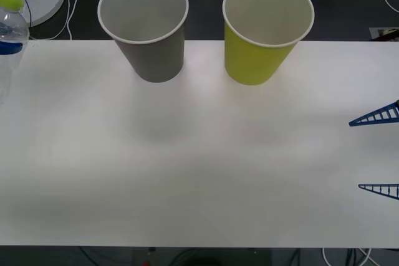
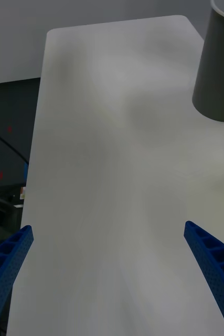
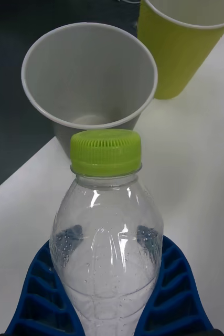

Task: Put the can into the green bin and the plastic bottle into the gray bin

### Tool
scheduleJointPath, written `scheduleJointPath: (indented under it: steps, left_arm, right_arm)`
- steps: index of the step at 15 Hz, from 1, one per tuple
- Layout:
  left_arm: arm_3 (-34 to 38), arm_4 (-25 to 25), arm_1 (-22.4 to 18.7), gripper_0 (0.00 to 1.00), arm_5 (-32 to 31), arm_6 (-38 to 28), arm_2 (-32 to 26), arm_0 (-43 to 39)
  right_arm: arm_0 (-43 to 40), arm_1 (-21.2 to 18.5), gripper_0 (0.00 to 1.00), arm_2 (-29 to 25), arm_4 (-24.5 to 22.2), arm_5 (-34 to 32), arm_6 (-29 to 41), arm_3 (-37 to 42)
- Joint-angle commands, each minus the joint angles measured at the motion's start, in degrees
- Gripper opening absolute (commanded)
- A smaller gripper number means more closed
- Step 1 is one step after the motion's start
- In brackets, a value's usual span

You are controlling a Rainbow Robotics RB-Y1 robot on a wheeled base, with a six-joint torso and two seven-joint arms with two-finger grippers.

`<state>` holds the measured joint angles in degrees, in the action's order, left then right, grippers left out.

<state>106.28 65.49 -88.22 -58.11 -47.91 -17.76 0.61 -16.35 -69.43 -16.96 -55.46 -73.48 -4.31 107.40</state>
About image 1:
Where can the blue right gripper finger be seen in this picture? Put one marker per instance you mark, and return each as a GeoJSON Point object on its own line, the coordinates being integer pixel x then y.
{"type": "Point", "coordinates": [363, 186]}
{"type": "Point", "coordinates": [353, 123]}

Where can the small grey floor box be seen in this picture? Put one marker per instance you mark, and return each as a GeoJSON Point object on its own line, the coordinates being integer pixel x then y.
{"type": "Point", "coordinates": [375, 33]}

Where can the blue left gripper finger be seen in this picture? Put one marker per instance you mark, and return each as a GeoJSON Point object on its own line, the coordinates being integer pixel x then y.
{"type": "Point", "coordinates": [9, 48]}

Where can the yellow-green plastic waste bin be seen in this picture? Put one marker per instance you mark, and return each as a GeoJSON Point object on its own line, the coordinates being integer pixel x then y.
{"type": "Point", "coordinates": [255, 63]}

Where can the clear bottle with green cap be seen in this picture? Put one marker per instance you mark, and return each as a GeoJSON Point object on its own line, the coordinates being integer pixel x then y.
{"type": "Point", "coordinates": [9, 1]}

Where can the grey plastic waste bin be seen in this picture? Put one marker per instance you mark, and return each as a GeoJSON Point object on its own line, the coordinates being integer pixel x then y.
{"type": "Point", "coordinates": [156, 60]}

